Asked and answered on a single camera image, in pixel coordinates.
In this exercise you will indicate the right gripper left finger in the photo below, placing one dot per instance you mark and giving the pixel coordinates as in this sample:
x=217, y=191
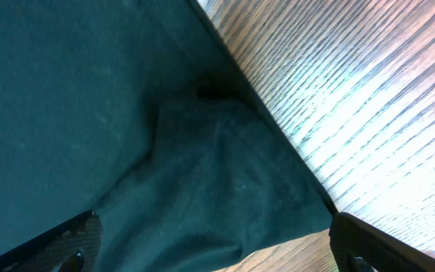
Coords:
x=73, y=245

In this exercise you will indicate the black t-shirt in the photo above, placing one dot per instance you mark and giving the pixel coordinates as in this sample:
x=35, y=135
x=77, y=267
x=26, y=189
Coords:
x=136, y=110

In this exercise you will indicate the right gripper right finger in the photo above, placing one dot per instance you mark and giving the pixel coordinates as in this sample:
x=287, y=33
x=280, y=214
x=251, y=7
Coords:
x=358, y=246

